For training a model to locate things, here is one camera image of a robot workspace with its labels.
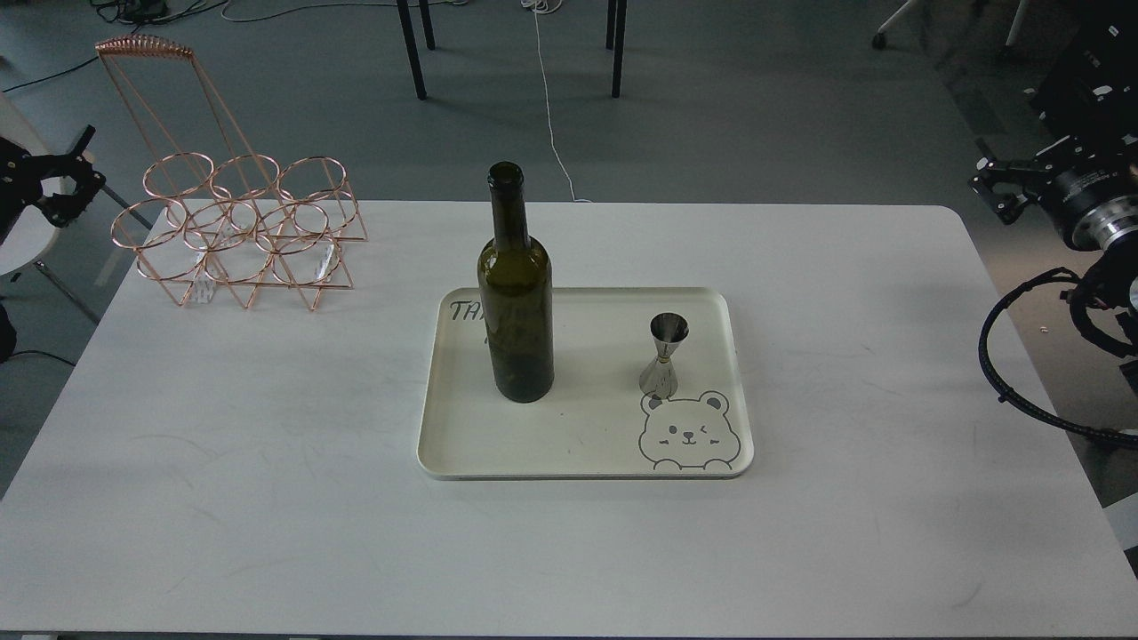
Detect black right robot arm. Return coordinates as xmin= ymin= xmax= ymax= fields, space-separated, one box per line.
xmin=970 ymin=13 xmax=1137 ymax=252

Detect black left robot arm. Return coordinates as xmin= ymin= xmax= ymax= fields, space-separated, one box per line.
xmin=1 ymin=125 xmax=106 ymax=240

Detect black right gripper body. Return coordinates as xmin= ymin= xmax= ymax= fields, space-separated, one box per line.
xmin=971 ymin=142 xmax=1081 ymax=224

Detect copper wire bottle rack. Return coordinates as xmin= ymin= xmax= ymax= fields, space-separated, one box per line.
xmin=96 ymin=34 xmax=369 ymax=309

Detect cream bear tray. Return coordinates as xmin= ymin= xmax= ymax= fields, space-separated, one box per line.
xmin=418 ymin=287 xmax=754 ymax=479

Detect steel double jigger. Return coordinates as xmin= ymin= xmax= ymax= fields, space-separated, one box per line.
xmin=638 ymin=312 xmax=688 ymax=397

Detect dark green wine bottle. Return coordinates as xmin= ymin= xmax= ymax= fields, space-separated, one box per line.
xmin=477 ymin=161 xmax=556 ymax=404

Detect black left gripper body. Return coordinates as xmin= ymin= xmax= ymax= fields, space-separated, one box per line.
xmin=18 ymin=155 xmax=90 ymax=223

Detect black braided right cable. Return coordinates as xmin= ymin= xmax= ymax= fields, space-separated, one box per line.
xmin=978 ymin=266 xmax=1138 ymax=450

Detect black table legs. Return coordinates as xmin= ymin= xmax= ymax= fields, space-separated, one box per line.
xmin=397 ymin=0 xmax=628 ymax=100

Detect white floor cable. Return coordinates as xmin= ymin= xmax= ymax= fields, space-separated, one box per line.
xmin=520 ymin=0 xmax=592 ymax=204

